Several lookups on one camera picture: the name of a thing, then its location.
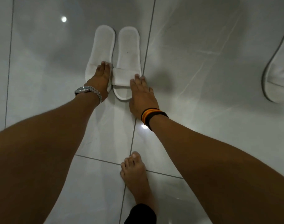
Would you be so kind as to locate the person's right hand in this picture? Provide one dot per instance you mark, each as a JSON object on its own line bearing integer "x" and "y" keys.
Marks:
{"x": 142, "y": 100}

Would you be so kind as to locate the person's left hand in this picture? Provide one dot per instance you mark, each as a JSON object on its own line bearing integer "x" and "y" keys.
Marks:
{"x": 98, "y": 82}

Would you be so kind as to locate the person's right little finger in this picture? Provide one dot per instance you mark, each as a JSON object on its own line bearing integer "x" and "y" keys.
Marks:
{"x": 151, "y": 91}

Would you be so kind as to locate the person's right middle finger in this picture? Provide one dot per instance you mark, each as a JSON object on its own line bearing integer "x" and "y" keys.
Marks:
{"x": 137, "y": 82}

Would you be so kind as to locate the person's left fingers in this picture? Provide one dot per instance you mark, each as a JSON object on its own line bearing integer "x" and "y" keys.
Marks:
{"x": 104, "y": 68}

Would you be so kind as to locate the white slipper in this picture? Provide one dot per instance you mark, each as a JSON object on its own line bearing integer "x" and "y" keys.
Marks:
{"x": 101, "y": 46}
{"x": 128, "y": 51}
{"x": 279, "y": 76}

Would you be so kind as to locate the person's left forearm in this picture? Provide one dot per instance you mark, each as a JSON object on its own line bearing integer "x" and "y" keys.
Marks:
{"x": 39, "y": 149}

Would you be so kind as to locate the person's right forearm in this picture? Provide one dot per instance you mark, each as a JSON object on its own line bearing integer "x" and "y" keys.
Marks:
{"x": 214, "y": 170}

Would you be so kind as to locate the orange black striped wristband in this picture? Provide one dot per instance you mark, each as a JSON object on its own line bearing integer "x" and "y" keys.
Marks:
{"x": 151, "y": 115}

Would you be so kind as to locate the silver metal wristwatch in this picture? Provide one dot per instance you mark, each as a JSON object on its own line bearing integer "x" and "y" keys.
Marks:
{"x": 91, "y": 90}

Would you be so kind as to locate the person's bare foot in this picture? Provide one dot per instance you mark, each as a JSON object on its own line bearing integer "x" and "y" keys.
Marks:
{"x": 135, "y": 177}

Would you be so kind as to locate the black trouser leg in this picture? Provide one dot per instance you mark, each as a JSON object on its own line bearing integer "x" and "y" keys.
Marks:
{"x": 140, "y": 215}

